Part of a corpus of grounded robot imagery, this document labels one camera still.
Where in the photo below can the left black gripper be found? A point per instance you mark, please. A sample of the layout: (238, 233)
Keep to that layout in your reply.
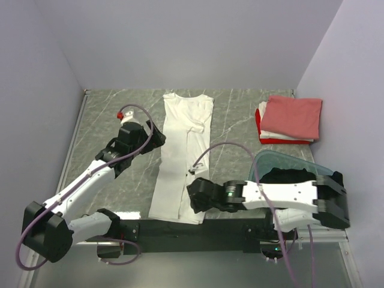
(154, 141)

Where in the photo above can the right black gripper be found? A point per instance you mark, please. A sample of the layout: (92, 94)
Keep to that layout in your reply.
(198, 206)

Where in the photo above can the white printed t-shirt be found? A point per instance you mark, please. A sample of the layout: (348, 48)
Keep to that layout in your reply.
(187, 127)

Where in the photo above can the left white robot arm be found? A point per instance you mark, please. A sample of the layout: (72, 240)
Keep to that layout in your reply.
(51, 228)

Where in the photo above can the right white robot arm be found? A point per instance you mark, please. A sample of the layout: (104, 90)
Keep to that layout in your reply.
(321, 201)

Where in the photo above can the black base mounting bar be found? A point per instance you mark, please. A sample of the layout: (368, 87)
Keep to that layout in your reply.
(155, 236)

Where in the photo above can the teal plastic basket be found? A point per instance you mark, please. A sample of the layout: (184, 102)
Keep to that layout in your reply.
(267, 160)

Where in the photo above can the black t-shirt in basket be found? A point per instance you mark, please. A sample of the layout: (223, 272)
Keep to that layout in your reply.
(287, 176)

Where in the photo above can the folded red t-shirt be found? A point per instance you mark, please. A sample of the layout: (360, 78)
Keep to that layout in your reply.
(266, 141)

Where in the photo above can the folded pink t-shirt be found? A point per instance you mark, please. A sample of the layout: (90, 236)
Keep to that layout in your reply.
(297, 118)

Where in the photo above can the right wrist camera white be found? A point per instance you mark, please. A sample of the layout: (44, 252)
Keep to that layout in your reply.
(197, 168)

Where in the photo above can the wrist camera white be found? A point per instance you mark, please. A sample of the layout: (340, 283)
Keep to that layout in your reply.
(197, 168)
(125, 117)

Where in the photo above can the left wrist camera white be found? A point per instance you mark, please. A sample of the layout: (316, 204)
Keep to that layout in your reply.
(125, 117)

